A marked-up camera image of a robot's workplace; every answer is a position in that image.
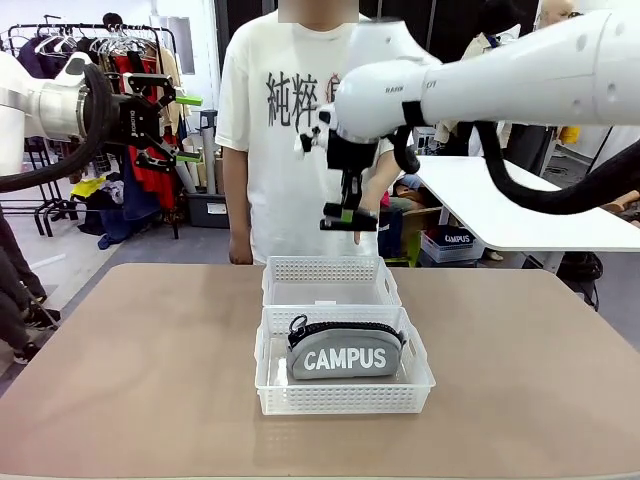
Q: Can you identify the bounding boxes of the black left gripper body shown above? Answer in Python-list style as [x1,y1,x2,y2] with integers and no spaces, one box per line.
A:
[107,93,165,148]

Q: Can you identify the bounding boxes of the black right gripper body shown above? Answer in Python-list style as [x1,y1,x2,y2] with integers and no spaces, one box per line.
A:
[327,133,380,174]

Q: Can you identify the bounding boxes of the grey CAMPUS pencil case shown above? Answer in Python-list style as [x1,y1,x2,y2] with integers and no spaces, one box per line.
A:
[286,313,409,382]

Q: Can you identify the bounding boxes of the person left forearm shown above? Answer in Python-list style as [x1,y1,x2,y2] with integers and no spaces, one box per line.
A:
[367,142,404,201]

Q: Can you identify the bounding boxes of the person right forearm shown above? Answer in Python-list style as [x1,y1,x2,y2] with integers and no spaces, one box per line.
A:
[222,143,254,244]

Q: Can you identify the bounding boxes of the person left hand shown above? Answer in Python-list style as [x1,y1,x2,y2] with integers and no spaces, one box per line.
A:
[351,187,390,247]

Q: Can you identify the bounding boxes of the person right hand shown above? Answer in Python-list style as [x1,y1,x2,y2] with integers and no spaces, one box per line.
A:
[228,238,255,266]

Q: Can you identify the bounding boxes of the red hanging garment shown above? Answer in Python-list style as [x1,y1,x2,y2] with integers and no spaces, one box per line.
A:
[112,53,179,211]

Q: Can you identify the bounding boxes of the cream cardboard tube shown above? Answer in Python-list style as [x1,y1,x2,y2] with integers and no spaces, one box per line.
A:
[177,137,201,195]

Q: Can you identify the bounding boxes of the dark blue garment pile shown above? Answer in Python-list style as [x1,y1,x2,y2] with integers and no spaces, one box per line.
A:
[97,164,161,249]

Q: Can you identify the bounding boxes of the tall grey tube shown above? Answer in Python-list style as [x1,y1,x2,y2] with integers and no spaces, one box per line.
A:
[199,109,220,196]

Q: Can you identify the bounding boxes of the white standing panel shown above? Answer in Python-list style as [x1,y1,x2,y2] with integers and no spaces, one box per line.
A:
[149,13,196,76]

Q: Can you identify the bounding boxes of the person in white printed t-shirt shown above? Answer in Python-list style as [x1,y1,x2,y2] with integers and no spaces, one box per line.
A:
[215,0,404,266]

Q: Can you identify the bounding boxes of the black metal clothes rack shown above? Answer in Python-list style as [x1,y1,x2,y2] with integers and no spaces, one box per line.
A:
[0,14,181,240]

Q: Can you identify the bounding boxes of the grey plastic storage bin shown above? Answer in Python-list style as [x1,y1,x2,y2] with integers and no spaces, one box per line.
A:
[185,189,231,230]

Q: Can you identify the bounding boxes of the yellow cloth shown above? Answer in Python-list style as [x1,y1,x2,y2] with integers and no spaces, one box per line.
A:
[69,174,109,199]

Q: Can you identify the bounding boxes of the green and brown box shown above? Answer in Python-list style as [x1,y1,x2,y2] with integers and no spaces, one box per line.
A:
[394,207,441,266]

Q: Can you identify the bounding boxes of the white perforated plastic basket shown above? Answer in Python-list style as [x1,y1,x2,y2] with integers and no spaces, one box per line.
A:
[253,304,436,416]
[260,255,404,307]

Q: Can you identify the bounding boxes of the black CAMPUS printed bag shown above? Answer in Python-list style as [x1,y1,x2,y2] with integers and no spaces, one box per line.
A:
[437,225,475,249]

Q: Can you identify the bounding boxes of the white slotted storage basket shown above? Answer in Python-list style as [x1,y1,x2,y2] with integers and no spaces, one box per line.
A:
[421,227,486,265]

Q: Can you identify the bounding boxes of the white background table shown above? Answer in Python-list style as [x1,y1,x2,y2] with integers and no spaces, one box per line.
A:
[414,155,640,274]

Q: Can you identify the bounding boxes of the bystander in navy clothes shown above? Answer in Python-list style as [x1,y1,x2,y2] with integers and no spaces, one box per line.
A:
[505,0,584,176]

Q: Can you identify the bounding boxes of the bystander legs in dark trousers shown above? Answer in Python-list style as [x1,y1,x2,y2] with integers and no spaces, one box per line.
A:
[0,204,61,365]

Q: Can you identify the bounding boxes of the black backpack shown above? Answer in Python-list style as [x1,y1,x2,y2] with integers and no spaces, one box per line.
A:
[555,251,605,311]

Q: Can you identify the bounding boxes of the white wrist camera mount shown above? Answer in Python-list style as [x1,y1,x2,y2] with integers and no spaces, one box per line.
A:
[293,110,334,160]

